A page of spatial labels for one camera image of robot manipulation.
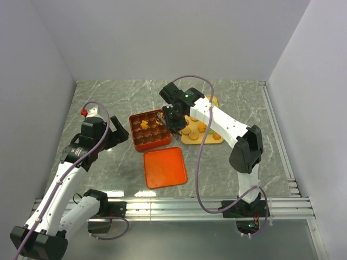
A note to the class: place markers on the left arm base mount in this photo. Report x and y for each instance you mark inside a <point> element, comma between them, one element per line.
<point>108,211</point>

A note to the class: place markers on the metal tongs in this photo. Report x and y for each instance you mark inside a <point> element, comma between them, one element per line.
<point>160,119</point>

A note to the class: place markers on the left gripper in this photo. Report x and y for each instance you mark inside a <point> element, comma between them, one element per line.
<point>120,135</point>

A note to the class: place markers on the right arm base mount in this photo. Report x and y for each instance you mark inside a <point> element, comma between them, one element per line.
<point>245,210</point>

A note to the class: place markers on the round beige biscuit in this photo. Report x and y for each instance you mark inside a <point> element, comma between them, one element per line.
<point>193,135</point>
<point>186,131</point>

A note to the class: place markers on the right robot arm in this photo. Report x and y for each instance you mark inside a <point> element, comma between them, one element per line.
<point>245,141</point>

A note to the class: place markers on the orange tin lid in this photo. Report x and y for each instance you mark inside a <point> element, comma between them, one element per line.
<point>164,168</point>

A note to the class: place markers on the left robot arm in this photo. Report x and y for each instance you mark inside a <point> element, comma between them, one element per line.
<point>46,233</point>

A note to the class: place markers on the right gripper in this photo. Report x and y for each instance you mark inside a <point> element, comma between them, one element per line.
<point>171,125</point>

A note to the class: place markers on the yellow cookie tray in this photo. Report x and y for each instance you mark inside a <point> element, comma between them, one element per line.
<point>194,127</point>

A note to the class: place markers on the orange swirl cookie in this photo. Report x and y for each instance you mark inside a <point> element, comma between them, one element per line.
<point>216,136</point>

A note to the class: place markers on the orange cookie tin box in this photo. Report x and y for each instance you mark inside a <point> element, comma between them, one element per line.
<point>154,137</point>

